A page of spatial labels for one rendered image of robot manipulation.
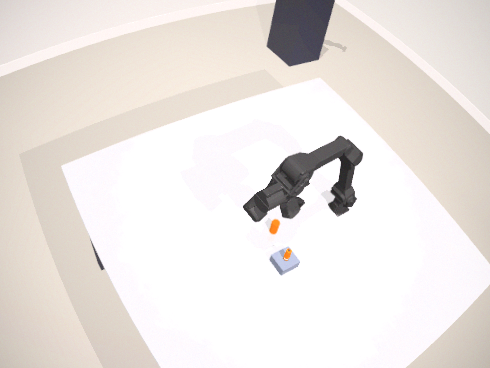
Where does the orange marker cap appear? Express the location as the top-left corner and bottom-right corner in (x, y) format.
(270, 220), (280, 234)

